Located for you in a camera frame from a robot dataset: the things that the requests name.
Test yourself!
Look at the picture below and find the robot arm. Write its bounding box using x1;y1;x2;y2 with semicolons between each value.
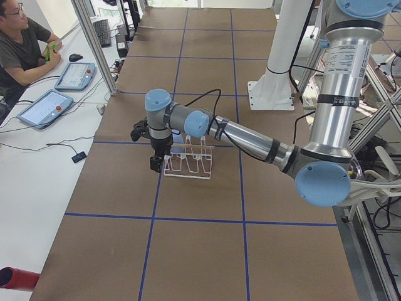
145;1;400;207

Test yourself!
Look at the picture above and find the white wire cup holder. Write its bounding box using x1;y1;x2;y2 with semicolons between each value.
163;134;214;180

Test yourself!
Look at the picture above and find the seated person in dark shirt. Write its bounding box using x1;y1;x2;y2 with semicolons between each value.
1;0;61;121

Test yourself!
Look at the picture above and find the black keyboard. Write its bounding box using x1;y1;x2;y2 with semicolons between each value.
92;19;112;48

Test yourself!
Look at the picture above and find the teach pendant tablet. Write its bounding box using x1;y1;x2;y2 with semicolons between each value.
16;90;73;130
54;62;96;91

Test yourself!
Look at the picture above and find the far teach pendant tablet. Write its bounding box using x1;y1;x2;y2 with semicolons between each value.
54;62;96;91

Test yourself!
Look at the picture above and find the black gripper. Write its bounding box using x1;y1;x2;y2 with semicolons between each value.
150;137;172;173

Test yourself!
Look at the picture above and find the black computer mouse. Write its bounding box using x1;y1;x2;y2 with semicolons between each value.
69;53;83;62

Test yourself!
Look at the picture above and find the light blue plastic cup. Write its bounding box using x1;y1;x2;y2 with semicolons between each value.
171;132;185;154

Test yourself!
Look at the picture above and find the near teach pendant tablet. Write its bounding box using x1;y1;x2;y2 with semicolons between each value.
16;90;73;130

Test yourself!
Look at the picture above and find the red cylinder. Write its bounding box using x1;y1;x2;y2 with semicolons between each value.
1;267;40;292

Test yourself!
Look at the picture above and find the aluminium frame post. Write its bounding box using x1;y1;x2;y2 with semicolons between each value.
71;0;117;96

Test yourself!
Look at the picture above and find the small black puck device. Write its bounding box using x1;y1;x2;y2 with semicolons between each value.
71;151;87;163

